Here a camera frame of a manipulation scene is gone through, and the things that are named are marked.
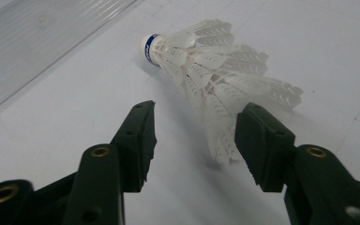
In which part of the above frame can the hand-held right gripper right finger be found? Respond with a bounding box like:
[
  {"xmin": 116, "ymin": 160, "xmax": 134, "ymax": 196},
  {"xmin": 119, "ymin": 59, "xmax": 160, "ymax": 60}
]
[{"xmin": 233, "ymin": 102, "xmax": 296, "ymax": 193}]

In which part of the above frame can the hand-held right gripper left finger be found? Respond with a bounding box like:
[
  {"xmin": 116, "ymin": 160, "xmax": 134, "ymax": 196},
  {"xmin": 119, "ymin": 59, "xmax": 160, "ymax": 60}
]
[{"xmin": 111, "ymin": 100, "xmax": 158, "ymax": 193}]

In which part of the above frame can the clear plastic bin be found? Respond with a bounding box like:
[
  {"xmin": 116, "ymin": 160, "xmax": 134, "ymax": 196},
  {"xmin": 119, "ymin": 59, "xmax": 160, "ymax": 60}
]
[{"xmin": 0, "ymin": 0, "xmax": 139, "ymax": 122}]

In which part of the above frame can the white paper sheet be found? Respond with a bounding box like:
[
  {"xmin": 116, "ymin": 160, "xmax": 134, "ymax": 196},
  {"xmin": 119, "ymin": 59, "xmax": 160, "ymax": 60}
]
[{"xmin": 0, "ymin": 0, "xmax": 360, "ymax": 225}]

